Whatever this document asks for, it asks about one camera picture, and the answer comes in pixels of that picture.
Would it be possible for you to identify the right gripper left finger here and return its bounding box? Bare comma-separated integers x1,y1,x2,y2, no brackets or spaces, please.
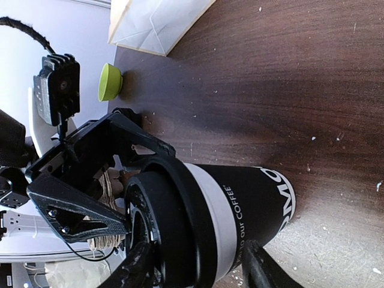
100,242,154,288

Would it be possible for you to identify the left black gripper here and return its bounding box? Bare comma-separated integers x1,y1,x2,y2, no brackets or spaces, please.
26,112,176,243

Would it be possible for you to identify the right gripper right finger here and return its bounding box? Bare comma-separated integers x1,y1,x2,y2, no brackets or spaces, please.
242,240,300,288

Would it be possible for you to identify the brown pulp cup carrier stack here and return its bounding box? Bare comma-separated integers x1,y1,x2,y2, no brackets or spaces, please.
88,169,127,251

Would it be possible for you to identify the black paper coffee cup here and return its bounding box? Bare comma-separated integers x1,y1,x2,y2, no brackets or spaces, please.
186,163,296,281

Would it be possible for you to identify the black plastic cup lid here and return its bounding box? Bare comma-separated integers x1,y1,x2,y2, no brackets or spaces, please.
125,157,238,287

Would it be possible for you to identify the brown paper takeout bag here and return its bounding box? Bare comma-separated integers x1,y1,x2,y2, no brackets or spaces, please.
108,0,214,56

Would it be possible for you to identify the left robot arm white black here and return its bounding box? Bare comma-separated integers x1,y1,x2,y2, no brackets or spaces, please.
1,109,184,250

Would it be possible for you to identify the green small bowl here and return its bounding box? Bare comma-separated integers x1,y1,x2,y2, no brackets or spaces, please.
98,63,123,102

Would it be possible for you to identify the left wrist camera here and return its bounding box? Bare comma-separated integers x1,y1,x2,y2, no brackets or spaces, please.
34,53,80,127

